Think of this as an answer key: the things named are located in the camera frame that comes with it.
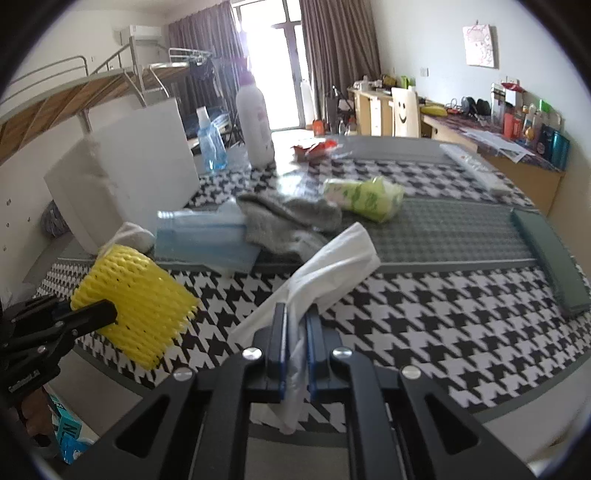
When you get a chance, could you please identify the yellow foam fruit net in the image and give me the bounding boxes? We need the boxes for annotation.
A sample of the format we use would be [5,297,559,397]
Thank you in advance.
[70,244,201,371]

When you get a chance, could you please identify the white tissue paper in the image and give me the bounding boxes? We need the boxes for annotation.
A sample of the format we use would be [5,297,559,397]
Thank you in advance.
[228,222,381,435]

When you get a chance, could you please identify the grey sock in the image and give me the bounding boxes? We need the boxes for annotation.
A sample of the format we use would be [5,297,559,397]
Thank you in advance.
[236,190,342,263]

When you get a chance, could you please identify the person's left hand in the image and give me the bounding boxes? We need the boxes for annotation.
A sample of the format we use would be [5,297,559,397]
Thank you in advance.
[21,388,53,437]

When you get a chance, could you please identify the white sock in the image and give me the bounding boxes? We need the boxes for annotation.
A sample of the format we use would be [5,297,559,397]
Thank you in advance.
[97,222,155,258]

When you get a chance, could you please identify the blue patterned blanket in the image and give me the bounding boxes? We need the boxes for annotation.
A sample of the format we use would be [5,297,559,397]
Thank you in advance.
[40,200,70,238]

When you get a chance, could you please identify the blue box on floor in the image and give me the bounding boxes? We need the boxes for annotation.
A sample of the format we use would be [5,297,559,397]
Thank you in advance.
[48,393,96,465]

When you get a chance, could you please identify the white styrofoam box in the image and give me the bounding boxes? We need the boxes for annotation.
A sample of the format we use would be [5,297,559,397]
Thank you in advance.
[44,98,199,255]

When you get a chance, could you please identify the houndstooth table cloth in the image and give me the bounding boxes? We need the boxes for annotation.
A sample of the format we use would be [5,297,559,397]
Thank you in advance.
[34,135,591,434]

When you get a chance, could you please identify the red plastic wrapper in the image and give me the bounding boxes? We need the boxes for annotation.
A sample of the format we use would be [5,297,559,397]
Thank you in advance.
[293,139,339,163]

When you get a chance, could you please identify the blue spray bottle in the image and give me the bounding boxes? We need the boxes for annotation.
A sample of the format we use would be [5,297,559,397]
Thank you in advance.
[197,106,228,172]

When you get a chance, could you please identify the orange bottle on floor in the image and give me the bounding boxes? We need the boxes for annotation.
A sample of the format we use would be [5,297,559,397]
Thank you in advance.
[311,119,325,137]

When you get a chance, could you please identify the metal bunk bed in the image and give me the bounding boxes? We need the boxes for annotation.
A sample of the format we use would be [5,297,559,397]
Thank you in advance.
[0,38,246,163]

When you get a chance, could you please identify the white lotion pump bottle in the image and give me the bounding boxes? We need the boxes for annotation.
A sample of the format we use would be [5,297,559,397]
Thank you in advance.
[235,70,274,168]

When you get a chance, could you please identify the white remote control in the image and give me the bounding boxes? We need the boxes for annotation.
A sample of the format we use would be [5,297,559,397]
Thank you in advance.
[440,143,511,196]

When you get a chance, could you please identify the wooden desk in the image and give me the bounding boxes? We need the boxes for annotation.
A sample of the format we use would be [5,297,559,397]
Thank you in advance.
[348,87,567,217]

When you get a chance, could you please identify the wooden smiley chair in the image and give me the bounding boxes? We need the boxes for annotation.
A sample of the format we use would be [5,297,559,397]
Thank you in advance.
[390,87,421,138]

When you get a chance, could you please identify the dark green smartphone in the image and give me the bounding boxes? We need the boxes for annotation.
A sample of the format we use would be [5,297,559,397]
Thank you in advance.
[510,208,590,317]

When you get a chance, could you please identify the papers on desk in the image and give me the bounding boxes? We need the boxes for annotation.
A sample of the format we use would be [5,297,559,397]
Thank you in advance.
[460,127,534,163]

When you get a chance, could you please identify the white air conditioner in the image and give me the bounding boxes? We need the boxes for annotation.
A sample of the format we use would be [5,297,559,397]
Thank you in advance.
[120,25,163,46]

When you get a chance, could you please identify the brown curtain right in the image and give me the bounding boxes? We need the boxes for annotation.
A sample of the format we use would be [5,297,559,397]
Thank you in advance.
[300,0,382,120]

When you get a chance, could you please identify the brown curtain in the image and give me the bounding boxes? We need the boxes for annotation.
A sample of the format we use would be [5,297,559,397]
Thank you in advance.
[300,0,382,120]
[167,1,245,117]

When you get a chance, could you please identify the brown curtain left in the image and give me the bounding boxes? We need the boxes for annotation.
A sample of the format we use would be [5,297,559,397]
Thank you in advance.
[167,1,245,117]

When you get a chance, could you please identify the toiletry bottles cluster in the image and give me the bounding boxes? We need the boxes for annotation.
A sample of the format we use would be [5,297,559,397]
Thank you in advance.
[490,82,570,171]

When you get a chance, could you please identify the wall picture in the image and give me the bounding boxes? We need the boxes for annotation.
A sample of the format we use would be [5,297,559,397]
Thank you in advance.
[463,23,496,69]

